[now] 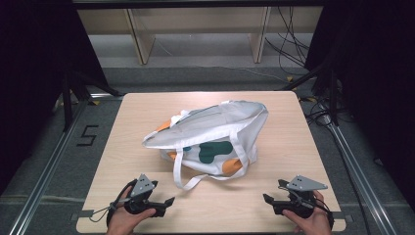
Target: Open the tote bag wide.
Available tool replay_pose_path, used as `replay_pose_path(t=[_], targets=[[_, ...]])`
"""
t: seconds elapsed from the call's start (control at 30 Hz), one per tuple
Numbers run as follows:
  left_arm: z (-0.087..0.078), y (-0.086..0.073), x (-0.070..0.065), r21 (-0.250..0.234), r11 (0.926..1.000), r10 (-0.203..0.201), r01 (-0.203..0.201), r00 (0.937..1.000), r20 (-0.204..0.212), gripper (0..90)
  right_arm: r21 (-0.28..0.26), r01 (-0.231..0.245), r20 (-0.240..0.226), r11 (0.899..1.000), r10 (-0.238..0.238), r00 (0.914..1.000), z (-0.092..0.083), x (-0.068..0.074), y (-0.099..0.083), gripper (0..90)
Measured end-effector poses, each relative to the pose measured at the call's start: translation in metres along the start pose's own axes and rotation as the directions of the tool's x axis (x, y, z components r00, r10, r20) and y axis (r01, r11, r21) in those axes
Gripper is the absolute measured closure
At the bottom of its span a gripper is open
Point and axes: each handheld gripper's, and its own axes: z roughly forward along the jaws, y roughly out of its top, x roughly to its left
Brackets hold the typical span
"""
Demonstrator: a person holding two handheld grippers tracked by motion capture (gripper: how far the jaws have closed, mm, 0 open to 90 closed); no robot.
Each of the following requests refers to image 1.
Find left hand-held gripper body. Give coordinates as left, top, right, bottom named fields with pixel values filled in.
left=123, top=173, right=167, bottom=218

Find bundle of black hanging cables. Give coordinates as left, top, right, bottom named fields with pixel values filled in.
left=264, top=6, right=311, bottom=76

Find person's right hand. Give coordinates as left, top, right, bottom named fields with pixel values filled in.
left=282, top=190, right=333, bottom=235

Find light wooden shelf unit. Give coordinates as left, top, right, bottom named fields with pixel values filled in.
left=76, top=6, right=324, bottom=66

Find right hand-held gripper black cable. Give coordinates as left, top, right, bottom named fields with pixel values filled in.
left=287, top=187, right=336, bottom=230

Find hand-held gripper black cable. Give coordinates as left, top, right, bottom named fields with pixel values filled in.
left=89, top=179, right=138, bottom=227
left=287, top=187, right=336, bottom=230

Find thin white floor cable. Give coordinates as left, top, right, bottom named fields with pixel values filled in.
left=155, top=40, right=290, bottom=83

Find white patterned tote bag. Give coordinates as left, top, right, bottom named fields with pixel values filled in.
left=141, top=100, right=269, bottom=191

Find black metal stand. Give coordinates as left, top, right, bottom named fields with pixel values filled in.
left=279, top=61, right=341, bottom=127
left=61, top=69, right=122, bottom=132

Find aluminium floor rail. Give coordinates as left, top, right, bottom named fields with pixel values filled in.
left=8, top=93, right=125, bottom=235
left=321, top=114, right=399, bottom=235

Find left hand-held gripper black cable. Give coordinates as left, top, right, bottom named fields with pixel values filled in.
left=89, top=179, right=138, bottom=227

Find black floor cables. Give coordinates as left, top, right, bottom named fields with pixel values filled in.
left=299, top=96, right=332, bottom=127

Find person's left hand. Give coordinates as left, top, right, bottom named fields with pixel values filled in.
left=106, top=185, right=157, bottom=235

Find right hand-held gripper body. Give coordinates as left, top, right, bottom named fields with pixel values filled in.
left=272, top=174, right=329, bottom=219

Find black curtain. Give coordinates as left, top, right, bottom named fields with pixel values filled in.
left=0, top=0, right=111, bottom=195
left=304, top=0, right=415, bottom=212

